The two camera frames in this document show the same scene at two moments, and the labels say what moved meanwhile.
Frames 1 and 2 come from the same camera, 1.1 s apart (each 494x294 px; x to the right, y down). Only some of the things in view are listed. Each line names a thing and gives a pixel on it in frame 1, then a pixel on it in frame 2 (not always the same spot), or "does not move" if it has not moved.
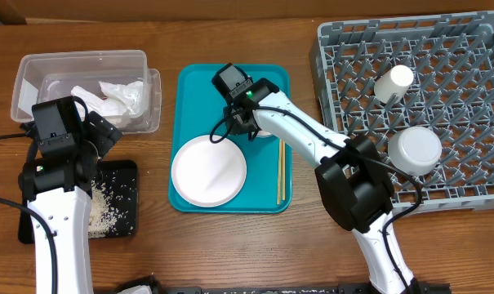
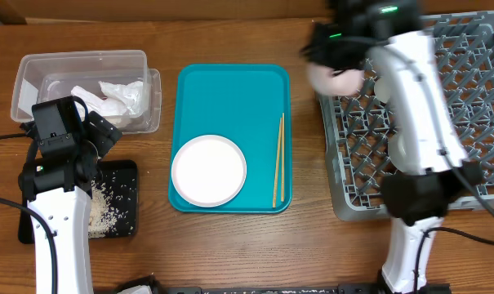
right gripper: (233, 128) to (321, 55)
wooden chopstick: (283, 171) does not move
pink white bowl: (264, 132) to (340, 82)
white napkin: (108, 109) does not move
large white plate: (206, 173) does not move
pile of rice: (102, 216) does not move
